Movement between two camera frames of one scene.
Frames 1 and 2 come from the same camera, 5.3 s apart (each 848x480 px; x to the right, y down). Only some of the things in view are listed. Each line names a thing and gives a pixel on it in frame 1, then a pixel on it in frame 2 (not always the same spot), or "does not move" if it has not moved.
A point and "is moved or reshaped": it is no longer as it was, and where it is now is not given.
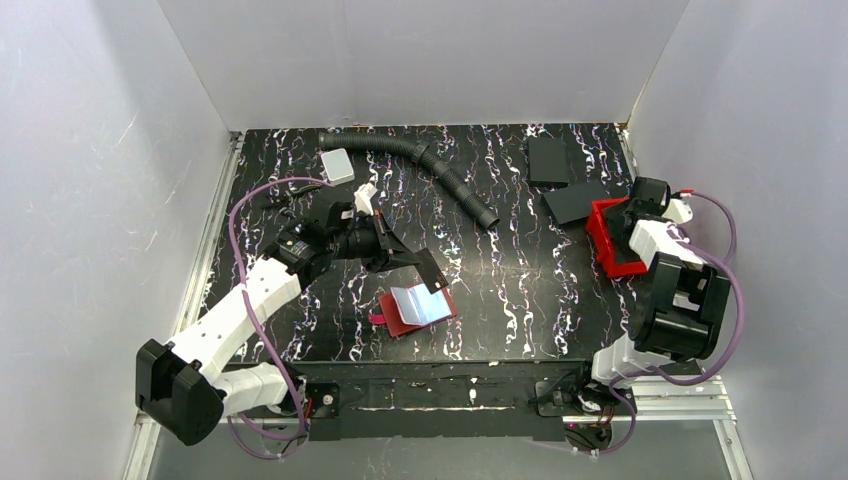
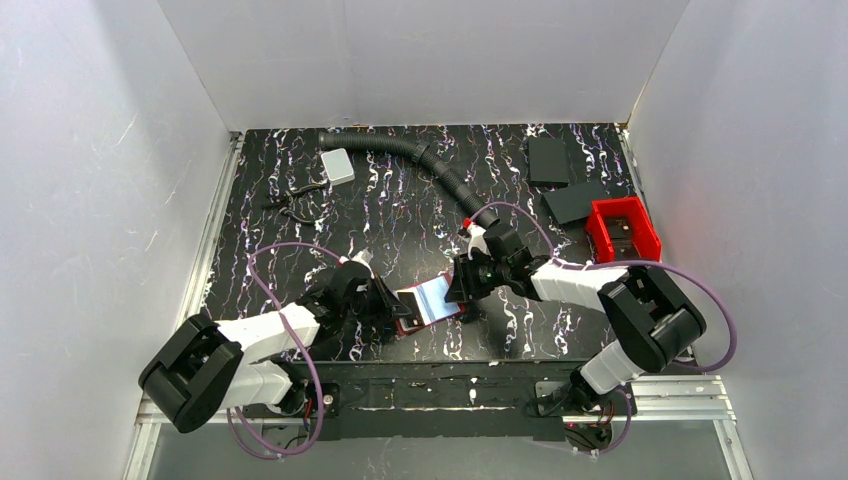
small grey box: [337, 166] does not move
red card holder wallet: [410, 307] is moved or reshaped
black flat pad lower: [573, 203] does not move
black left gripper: [381, 240] -> [382, 299]
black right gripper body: [626, 225] -> [465, 279]
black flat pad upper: [547, 162] does not move
